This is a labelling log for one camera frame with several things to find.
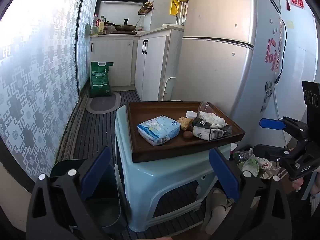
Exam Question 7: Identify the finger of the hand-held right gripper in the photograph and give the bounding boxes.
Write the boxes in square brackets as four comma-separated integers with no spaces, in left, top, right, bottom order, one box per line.
[253,144,304,167]
[259,116,310,140]

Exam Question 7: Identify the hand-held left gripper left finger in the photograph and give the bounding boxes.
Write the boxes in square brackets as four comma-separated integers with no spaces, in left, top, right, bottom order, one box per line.
[26,145,112,240]

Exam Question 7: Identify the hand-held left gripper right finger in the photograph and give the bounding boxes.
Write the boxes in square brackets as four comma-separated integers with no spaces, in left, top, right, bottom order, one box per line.
[209,147,293,240]

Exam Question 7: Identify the dark teal plastic bin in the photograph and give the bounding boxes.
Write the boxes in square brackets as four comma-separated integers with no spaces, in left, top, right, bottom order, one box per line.
[49,159,127,232]

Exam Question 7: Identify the black white food package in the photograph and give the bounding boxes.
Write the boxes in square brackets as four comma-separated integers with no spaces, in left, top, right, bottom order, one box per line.
[191,117,233,140]

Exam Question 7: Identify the white tissue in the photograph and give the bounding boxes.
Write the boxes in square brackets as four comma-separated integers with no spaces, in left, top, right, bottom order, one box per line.
[199,110,229,128]

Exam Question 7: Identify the blue white tissue pack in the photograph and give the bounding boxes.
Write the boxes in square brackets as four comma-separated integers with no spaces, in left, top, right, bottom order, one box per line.
[137,115,181,146]

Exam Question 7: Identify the brown wooden tray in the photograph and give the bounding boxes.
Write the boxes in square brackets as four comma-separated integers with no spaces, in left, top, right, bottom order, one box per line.
[125,101,246,163]

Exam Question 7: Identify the person's right forearm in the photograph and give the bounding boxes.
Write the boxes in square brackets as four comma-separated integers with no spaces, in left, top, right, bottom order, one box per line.
[310,185,320,217]

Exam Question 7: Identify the person's right hand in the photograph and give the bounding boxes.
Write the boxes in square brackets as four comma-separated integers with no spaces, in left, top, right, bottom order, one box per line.
[291,178,304,192]

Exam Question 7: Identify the filled clear plastic bag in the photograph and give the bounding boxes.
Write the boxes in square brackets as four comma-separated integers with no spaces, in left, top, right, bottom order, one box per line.
[231,147,280,179]

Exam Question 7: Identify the beige slipper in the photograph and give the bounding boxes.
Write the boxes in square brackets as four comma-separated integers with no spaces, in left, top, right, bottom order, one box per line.
[201,189,234,233]

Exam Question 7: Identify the light blue plastic stool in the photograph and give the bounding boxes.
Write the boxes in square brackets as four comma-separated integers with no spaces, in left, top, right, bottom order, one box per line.
[114,100,233,233]

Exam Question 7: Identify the red paper cutout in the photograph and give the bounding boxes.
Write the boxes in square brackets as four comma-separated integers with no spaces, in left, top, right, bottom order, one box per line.
[265,39,279,72]

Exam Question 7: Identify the grey oval floor mat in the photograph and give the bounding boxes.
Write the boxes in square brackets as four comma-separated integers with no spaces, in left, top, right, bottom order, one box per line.
[85,91,121,115]

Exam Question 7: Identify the beige refrigerator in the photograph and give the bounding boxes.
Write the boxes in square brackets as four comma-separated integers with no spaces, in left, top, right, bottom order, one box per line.
[175,0,320,148]

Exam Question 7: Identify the green rice bag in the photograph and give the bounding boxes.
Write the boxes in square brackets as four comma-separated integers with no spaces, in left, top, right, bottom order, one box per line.
[89,61,114,98]

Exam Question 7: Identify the white kitchen cabinet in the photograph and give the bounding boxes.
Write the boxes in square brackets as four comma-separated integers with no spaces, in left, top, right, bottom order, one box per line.
[89,27,185,102]

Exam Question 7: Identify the clear plastic oil bottle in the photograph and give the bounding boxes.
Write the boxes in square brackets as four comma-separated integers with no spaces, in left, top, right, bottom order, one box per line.
[91,14,100,35]

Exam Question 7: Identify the metal frying pan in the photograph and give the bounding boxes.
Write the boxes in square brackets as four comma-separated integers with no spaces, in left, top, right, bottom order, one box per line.
[104,19,137,32]

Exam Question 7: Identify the black cable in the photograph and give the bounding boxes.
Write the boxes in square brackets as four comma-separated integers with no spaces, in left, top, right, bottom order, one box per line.
[275,20,288,84]

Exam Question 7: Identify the white rounded frame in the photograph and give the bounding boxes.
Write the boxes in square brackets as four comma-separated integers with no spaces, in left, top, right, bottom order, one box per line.
[162,76,176,101]

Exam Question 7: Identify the yellow wall box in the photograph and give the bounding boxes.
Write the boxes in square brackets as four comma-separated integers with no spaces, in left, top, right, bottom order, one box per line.
[170,0,181,15]

